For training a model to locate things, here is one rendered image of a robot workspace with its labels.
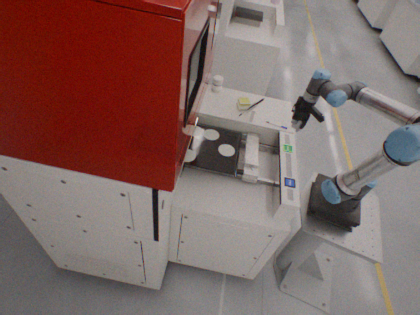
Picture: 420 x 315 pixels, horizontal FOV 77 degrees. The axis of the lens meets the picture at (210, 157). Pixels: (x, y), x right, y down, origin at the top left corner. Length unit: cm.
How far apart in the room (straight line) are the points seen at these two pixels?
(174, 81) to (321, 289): 201
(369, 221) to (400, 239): 132
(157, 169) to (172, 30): 44
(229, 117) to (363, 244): 102
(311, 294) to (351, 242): 82
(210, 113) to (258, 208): 66
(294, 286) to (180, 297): 84
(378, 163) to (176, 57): 85
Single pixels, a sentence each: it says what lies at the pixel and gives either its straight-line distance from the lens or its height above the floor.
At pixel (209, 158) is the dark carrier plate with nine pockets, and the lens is 150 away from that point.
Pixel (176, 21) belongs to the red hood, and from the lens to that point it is 57.
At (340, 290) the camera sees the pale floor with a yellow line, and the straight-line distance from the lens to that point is 244.
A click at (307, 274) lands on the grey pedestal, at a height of 1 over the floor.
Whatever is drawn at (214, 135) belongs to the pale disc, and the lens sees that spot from 164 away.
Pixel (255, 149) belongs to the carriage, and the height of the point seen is 88.
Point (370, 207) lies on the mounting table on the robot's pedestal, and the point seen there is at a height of 82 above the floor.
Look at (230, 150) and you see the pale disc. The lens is 157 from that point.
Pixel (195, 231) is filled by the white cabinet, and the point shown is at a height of 60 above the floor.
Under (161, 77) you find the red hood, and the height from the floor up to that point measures 167.
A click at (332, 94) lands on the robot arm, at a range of 128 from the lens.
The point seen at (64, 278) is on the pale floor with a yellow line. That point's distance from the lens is 221.
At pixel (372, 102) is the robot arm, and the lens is 131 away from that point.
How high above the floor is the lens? 199
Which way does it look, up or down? 47 degrees down
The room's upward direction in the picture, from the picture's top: 12 degrees clockwise
